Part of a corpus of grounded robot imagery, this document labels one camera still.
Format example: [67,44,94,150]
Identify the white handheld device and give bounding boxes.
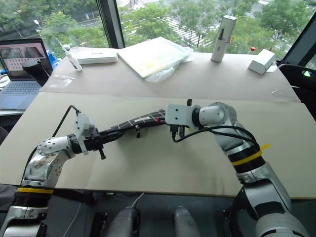
[61,43,83,73]

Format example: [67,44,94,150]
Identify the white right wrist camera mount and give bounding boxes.
[165,104,201,131]

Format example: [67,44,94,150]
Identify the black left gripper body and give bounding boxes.
[83,128,107,160]

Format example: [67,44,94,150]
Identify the dark window pillar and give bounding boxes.
[95,0,126,49]

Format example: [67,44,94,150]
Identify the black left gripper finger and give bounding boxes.
[99,135,122,144]
[98,130,124,138]

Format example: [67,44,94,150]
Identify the flat white box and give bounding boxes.
[70,46,119,65]

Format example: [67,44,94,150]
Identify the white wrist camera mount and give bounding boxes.
[74,114,96,156]
[165,104,201,131]

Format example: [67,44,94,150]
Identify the clear plastic bag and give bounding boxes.
[48,75,75,89]

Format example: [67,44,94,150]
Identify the thin white cable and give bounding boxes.
[61,192,145,237]

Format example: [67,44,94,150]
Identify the blue cloth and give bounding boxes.
[46,50,61,73]

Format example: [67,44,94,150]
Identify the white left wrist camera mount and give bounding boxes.
[74,114,96,156]

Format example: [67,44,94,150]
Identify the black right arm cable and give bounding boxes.
[172,125,260,149]

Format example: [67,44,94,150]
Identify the black grid pouch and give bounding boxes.
[99,108,169,144]

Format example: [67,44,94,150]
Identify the white folder in plastic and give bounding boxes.
[117,36,194,83]

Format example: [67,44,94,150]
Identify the open laptop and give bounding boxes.
[0,38,53,111]

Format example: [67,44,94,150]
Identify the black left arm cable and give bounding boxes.
[50,105,82,138]

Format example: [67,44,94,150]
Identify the dark rounded shape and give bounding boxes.
[111,206,142,237]

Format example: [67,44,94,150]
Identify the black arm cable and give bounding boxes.
[172,125,260,149]
[50,105,82,138]

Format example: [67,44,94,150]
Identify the silver cylindrical case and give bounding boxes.
[210,15,238,63]

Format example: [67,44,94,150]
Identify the black cylindrical stand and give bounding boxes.
[21,60,51,86]

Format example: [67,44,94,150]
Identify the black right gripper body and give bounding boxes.
[169,124,186,139]

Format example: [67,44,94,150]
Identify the small white box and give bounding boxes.
[247,48,277,75]

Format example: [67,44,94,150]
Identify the slanted dark window frame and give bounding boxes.
[282,16,316,67]

